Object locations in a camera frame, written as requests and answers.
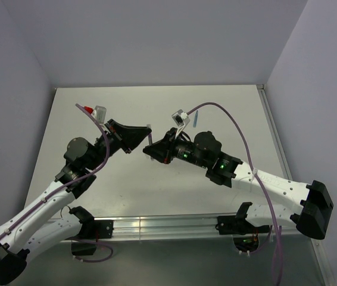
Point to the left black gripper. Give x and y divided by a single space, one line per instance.
131 137

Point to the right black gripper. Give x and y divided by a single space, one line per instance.
164 148

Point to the blue highlighter pen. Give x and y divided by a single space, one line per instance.
195 121

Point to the purple highlighter pen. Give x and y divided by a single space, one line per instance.
150 141

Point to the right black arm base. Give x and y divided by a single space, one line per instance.
230 225

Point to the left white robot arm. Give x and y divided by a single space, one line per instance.
63 190

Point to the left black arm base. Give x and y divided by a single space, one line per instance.
88 240

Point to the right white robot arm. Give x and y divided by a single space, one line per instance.
308 207

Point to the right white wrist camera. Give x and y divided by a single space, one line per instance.
181 119

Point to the aluminium front rail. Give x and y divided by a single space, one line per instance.
137 228

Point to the aluminium rail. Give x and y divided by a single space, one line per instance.
137 228
318 247

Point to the aluminium right side rail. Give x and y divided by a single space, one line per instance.
318 247

